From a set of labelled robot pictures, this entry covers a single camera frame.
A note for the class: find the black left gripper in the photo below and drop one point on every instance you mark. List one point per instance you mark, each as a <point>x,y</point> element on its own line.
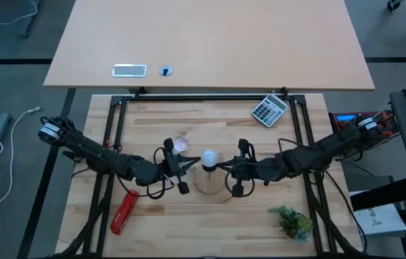
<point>167,172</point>

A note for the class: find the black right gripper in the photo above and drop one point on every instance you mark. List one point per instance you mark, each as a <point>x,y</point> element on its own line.
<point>264,169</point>

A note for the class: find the white globe lightbulb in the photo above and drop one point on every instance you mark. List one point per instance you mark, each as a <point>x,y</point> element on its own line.
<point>210,157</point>

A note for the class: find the wooden base table lamp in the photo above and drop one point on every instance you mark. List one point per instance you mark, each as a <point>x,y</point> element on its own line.
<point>208,181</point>

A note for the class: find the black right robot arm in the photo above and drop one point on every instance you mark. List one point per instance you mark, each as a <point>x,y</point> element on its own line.
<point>325,151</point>

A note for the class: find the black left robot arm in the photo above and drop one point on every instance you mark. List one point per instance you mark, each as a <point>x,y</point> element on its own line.
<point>91,153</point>

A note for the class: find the grey desk calculator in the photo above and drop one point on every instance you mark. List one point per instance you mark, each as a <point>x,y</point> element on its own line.
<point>269,110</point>

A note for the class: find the red stapler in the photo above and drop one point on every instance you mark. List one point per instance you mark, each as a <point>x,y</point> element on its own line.
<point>124,212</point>

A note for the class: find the small green potted plant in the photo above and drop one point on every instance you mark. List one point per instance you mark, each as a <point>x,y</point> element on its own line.
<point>293,223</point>

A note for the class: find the silver rectangular desk plate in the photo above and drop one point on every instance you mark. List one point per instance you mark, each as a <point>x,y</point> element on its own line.
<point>129,70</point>

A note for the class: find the red power supply unit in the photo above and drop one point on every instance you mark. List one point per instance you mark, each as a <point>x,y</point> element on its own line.
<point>343,118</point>

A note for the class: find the large beige desk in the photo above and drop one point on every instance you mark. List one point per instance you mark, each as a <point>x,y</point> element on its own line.
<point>206,43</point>

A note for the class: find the white paper bag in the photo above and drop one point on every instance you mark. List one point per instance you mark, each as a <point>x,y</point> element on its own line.
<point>379,219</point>

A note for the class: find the black caster wheel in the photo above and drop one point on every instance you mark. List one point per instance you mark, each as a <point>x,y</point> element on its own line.
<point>393,4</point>

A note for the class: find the black aluminium frame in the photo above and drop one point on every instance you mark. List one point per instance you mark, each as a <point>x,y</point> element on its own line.
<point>203,98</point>

